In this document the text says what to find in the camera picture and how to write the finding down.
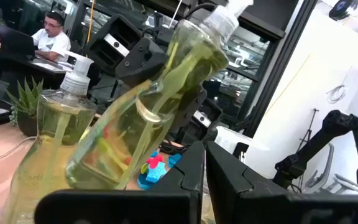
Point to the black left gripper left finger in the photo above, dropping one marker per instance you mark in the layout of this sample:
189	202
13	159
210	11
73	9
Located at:
120	208

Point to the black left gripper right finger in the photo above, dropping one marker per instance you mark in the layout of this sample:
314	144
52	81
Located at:
291	211

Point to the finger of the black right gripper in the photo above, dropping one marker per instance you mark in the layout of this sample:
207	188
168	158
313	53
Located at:
190	109
141	62

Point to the dark blue sponge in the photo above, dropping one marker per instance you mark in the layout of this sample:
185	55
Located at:
175	159
143	184

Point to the yellow-green dish brush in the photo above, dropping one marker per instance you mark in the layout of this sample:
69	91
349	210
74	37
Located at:
144	168

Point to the light blue sponge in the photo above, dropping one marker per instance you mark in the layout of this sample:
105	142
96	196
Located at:
157	175

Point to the clear green soap pump bottle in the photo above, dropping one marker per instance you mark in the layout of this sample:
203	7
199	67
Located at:
141	130
51	149

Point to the white box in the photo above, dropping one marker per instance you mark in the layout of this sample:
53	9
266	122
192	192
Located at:
225	140

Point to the person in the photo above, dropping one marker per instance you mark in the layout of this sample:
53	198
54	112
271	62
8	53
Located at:
53	42

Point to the grey office chair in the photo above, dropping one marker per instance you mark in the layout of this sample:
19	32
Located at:
328	168

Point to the dark office desk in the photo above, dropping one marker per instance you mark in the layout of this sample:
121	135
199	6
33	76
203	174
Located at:
47	66

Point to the black laptop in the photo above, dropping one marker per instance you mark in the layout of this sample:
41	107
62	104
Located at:
15	43

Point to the potted succulent plant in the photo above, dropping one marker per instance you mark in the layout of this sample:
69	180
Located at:
26	102

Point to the black round ceiling device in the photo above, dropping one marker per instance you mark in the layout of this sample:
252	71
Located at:
340	9

